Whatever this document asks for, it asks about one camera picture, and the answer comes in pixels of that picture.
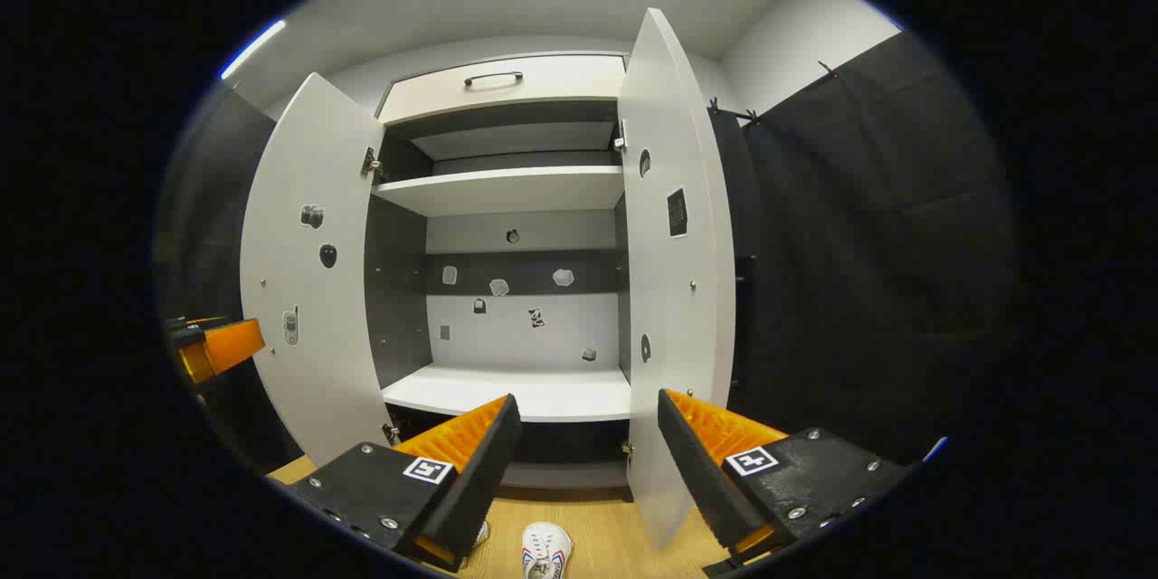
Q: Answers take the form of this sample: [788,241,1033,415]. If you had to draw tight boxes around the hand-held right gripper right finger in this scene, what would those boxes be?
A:
[657,387,915,573]

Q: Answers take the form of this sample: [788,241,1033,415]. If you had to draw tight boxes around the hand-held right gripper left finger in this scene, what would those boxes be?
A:
[288,394,524,573]

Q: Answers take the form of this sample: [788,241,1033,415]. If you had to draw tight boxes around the cabinet door with camera sticker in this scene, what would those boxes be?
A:
[240,72,399,469]

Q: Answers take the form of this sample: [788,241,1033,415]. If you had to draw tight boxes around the white shoe cabinet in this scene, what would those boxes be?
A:
[366,52,634,503]

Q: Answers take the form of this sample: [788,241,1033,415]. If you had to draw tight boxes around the cabinet door with cat sticker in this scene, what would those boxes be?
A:
[618,7,738,553]

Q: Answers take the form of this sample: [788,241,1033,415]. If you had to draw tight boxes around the white cabinet shelf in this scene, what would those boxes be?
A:
[382,362,632,423]
[371,166,625,218]

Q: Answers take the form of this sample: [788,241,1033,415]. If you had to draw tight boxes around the black backdrop cloth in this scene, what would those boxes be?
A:
[154,29,1019,476]

